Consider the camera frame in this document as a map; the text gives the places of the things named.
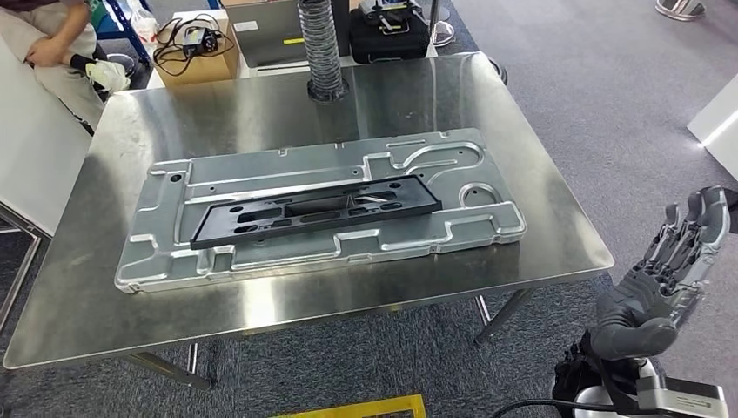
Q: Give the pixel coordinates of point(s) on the black equipment case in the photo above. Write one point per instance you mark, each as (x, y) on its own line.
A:
(386, 46)

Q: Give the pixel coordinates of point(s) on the black power adapter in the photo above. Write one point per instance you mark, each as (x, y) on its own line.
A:
(199, 41)

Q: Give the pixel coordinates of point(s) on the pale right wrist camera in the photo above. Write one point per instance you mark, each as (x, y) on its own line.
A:
(680, 398)

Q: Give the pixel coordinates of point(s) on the cardboard box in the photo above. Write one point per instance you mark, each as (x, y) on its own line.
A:
(196, 72)

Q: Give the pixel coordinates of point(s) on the black plastic mounting plate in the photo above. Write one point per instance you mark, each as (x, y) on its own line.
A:
(415, 202)

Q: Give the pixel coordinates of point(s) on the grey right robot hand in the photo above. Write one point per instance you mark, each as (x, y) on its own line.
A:
(634, 323)

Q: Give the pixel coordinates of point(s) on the round metal stand base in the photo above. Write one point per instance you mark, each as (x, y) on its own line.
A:
(680, 8)

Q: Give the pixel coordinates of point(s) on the stainless steel workbench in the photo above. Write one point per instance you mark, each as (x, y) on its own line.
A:
(553, 231)

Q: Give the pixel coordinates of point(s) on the person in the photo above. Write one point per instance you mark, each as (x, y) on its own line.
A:
(63, 86)

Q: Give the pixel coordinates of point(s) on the white panel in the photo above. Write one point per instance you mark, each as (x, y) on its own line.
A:
(34, 161)

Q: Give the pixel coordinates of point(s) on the grey box with label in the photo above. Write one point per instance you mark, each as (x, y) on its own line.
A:
(265, 34)

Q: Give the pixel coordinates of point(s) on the white cloth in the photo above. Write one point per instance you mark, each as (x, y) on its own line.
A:
(109, 75)

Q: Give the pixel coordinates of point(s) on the person's hand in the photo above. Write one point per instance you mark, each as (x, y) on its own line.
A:
(49, 53)

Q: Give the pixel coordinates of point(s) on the silver metal fixture plate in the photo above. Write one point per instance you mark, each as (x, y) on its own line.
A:
(259, 173)

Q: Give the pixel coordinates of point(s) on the yellow floor tape square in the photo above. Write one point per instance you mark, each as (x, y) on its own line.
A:
(369, 407)

